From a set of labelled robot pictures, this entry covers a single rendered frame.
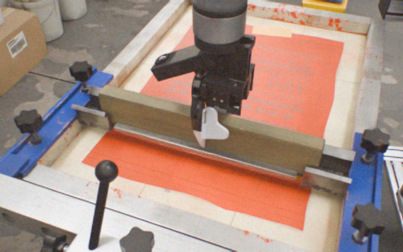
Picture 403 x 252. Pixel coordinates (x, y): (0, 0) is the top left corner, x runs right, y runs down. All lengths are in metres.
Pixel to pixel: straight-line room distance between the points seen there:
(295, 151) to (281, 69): 0.36
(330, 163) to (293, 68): 0.35
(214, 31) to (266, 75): 0.44
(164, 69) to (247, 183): 0.25
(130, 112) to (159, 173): 0.12
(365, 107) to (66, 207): 0.59
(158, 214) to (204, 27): 0.29
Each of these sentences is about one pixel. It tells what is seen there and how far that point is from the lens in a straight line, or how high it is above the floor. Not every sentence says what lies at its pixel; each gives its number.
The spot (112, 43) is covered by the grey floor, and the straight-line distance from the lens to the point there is 2.98.
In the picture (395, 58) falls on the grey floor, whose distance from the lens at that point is 3.04.
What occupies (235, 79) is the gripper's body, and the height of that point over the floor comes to 1.16.
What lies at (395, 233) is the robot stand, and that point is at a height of 0.21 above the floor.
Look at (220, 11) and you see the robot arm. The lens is 0.54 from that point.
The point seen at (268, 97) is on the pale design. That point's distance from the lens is 0.91.
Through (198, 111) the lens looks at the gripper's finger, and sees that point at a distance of 0.63.
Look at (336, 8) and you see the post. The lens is 1.33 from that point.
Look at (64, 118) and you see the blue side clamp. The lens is 0.82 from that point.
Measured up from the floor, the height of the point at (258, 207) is 0.95.
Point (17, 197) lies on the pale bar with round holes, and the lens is 0.65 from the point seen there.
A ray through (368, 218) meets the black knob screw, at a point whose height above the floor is 1.06.
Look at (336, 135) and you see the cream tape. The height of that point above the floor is 0.95.
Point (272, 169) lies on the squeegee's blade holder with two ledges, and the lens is 0.70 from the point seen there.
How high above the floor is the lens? 1.52
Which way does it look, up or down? 43 degrees down
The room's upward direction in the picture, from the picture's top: straight up
